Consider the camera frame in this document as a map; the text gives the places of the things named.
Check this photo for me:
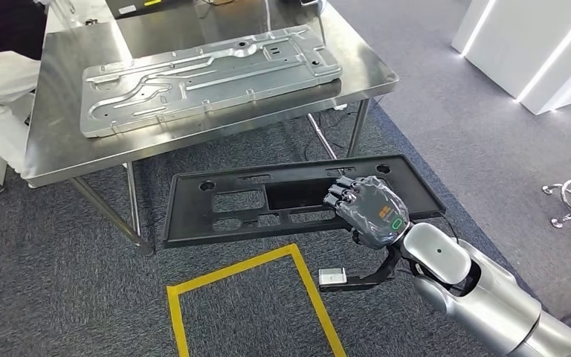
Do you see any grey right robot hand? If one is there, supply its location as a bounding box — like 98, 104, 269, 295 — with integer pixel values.
323, 175, 411, 251

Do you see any black plastic panel part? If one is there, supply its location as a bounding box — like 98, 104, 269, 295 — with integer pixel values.
161, 154, 447, 249

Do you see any stainless steel workbench table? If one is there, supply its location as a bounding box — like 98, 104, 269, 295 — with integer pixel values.
21, 0, 400, 257

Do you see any stamped silver metal plate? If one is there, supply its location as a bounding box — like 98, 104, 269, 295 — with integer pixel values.
79, 25, 343, 139

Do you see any white lit display counter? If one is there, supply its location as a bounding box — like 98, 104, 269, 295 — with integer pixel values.
451, 0, 571, 116

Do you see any black laptop with labels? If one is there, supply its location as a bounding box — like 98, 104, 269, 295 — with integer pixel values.
106, 0, 168, 19

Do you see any black right camera bracket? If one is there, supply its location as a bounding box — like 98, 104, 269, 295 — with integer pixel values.
318, 243, 403, 294

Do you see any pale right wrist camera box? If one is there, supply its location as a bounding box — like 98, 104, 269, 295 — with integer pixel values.
318, 268, 348, 287

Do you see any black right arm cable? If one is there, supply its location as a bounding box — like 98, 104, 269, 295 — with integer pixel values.
438, 211, 459, 246

